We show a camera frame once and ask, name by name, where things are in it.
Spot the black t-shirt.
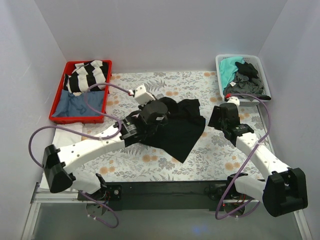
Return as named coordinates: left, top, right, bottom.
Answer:
left=120, top=97, right=206, bottom=163

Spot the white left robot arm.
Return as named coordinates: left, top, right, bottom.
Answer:
left=43, top=100, right=169, bottom=200

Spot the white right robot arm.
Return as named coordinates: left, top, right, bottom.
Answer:
left=208, top=101, right=308, bottom=217

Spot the grey t-shirt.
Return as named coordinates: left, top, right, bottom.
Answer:
left=223, top=72, right=271, bottom=100

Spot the floral patterned table mat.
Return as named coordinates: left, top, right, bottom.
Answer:
left=77, top=71, right=263, bottom=182

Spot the teal t-shirt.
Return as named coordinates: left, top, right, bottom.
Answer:
left=219, top=56, right=245, bottom=89

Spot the white plastic laundry basket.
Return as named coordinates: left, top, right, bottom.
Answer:
left=215, top=54, right=271, bottom=98

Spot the red plastic tray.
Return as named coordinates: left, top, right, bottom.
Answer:
left=49, top=60, right=112, bottom=125

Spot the black white striped shirt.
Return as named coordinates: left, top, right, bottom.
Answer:
left=63, top=60, right=110, bottom=93

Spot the blue folded shirt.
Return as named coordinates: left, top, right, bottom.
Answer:
left=52, top=89, right=105, bottom=118

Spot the white folded cloth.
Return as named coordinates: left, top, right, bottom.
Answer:
left=39, top=123, right=84, bottom=192

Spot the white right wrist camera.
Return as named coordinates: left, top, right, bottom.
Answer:
left=224, top=93, right=240, bottom=107

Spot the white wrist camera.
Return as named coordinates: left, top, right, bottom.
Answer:
left=129, top=84, right=156, bottom=106
left=224, top=93, right=240, bottom=107

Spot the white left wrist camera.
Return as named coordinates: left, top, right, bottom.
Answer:
left=129, top=84, right=156, bottom=106

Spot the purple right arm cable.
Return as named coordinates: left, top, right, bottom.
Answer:
left=214, top=93, right=272, bottom=221

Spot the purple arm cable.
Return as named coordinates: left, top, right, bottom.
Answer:
left=214, top=93, right=272, bottom=221
left=28, top=82, right=132, bottom=229

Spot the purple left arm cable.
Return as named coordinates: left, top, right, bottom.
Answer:
left=28, top=82, right=132, bottom=229

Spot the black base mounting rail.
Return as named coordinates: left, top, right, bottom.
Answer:
left=77, top=180, right=258, bottom=212

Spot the aluminium table frame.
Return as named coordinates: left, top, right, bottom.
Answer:
left=22, top=189, right=312, bottom=240

